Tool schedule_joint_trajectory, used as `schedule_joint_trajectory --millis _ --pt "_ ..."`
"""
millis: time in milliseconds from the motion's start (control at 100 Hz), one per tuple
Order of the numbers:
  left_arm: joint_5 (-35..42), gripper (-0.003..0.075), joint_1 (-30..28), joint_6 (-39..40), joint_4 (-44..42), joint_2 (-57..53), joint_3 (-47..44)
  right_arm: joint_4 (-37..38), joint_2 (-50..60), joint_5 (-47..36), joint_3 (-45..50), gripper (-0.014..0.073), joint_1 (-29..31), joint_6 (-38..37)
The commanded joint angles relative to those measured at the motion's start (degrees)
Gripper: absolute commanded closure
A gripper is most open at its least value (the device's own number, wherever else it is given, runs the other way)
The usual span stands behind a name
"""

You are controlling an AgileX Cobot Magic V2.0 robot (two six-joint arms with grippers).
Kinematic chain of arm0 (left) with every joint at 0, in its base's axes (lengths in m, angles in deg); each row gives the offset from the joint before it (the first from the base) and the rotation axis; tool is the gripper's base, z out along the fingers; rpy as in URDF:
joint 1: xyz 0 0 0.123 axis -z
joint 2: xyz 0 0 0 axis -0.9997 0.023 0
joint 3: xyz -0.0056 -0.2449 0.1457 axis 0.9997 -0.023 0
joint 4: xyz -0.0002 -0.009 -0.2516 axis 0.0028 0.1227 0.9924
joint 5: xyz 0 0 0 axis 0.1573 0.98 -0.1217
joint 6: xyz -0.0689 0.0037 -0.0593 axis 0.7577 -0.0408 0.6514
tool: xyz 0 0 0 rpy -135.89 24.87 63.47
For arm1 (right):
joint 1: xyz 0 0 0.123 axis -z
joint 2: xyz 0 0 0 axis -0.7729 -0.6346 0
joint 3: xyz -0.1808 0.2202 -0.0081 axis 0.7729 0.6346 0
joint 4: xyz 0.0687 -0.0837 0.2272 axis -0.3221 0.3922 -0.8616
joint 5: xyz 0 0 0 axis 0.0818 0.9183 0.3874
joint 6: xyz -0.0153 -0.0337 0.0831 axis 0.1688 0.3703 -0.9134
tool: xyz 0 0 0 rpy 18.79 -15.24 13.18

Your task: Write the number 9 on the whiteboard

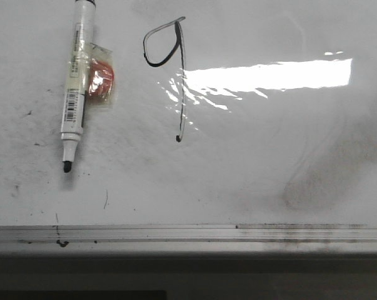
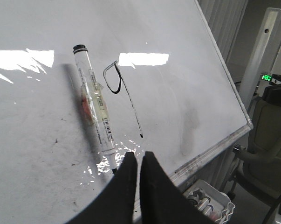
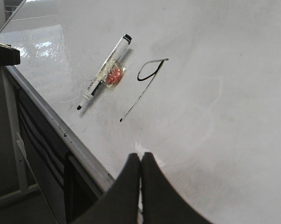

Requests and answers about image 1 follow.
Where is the orange disc taped to marker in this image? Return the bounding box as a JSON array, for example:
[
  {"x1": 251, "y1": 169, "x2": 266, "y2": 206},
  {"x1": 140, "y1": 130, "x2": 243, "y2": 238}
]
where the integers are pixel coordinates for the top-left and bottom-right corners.
[{"x1": 88, "y1": 43, "x2": 116, "y2": 106}]

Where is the white whiteboard marker pen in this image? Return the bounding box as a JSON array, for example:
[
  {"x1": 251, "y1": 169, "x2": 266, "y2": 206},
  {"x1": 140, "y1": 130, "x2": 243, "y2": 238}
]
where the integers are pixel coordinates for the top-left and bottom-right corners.
[{"x1": 61, "y1": 1, "x2": 96, "y2": 173}]

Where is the whiteboard with aluminium frame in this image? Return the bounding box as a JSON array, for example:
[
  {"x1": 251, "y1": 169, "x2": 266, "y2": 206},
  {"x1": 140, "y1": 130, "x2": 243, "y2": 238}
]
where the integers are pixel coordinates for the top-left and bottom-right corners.
[{"x1": 0, "y1": 1, "x2": 377, "y2": 256}]

